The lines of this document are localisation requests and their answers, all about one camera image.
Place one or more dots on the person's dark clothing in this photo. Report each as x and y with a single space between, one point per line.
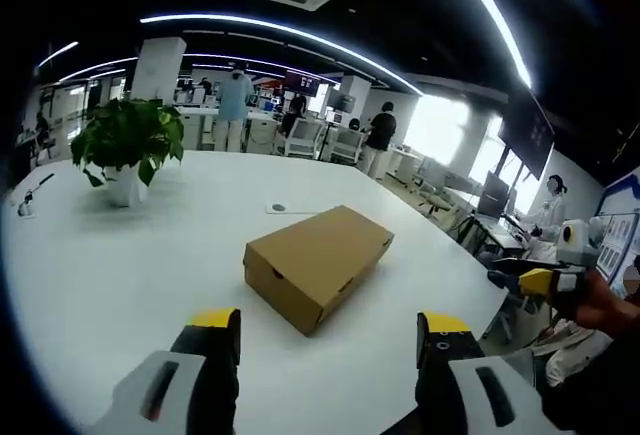
595 395

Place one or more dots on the brown cardboard shoe box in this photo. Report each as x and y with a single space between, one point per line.
315 255

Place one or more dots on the green potted plant white pot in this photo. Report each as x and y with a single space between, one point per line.
127 137

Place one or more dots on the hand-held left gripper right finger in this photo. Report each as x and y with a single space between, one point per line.
452 370

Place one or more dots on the person's right hand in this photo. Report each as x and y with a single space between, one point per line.
602 305

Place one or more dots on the black desk microphone white base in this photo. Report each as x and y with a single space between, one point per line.
30 197

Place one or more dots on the white cloth on chair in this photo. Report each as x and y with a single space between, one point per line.
575 350

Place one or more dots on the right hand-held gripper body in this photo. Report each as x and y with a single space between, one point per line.
575 242

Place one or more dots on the large black wall screen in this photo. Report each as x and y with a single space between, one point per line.
530 135

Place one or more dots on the white mesh office chair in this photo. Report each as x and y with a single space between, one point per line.
347 145
305 136

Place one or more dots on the blue wall poster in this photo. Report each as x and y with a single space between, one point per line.
617 225

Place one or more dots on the dark desk monitor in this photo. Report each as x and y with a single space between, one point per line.
492 195

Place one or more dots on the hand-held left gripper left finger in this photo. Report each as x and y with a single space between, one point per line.
197 380

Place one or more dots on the long ceiling light strip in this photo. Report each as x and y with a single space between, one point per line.
492 10
280 27

